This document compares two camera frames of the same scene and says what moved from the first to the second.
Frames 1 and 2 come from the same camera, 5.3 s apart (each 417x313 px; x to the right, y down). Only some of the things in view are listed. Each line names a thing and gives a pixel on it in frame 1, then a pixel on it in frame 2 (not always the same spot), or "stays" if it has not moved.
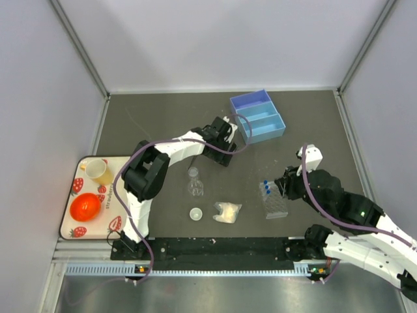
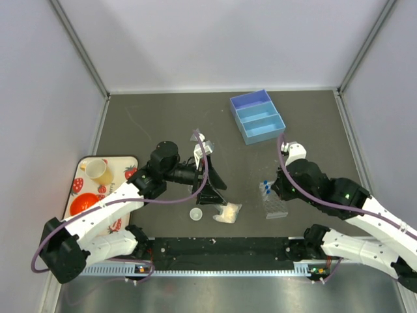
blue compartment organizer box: [266, 122] stays
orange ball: [85, 207] stays
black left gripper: [221, 158] → [207, 194]
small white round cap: [195, 214] stays
